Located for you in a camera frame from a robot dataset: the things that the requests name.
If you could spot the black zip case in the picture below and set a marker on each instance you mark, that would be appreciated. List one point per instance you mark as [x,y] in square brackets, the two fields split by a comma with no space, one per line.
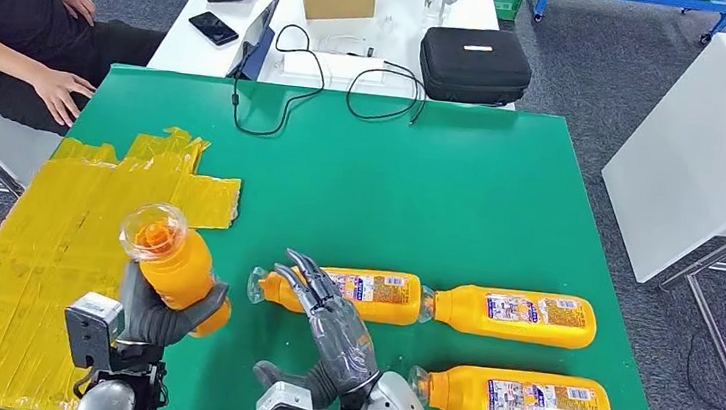
[473,68]

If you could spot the person's right hand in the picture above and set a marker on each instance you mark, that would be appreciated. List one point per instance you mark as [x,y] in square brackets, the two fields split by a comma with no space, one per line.
[58,91]

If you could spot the orange plastic bottle clear cap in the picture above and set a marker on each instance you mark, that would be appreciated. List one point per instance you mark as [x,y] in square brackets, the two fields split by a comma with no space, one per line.
[459,312]
[386,309]
[183,273]
[458,395]

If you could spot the black smartphone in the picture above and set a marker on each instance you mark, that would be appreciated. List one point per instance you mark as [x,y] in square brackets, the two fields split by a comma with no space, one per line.
[212,28]

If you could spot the white bench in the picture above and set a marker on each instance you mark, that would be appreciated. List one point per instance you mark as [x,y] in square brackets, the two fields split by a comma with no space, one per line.
[9,149]

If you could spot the person's left hand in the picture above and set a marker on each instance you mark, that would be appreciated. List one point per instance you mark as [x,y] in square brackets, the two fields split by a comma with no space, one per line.
[79,3]

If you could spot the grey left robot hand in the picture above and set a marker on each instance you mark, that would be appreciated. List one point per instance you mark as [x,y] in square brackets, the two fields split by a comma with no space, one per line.
[145,329]

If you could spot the dark blue tablet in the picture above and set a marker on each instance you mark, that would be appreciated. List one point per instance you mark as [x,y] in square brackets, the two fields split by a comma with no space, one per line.
[255,47]

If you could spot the blue metal rack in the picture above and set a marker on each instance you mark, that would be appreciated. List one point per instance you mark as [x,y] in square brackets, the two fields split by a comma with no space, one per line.
[542,1]

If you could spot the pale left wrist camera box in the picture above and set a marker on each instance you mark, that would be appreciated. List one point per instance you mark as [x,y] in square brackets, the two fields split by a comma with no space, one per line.
[91,330]

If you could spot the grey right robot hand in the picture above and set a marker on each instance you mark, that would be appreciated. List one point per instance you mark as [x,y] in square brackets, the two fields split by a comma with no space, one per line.
[342,348]

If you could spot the large white table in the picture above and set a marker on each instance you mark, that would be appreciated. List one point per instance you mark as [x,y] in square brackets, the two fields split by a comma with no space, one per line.
[706,163]

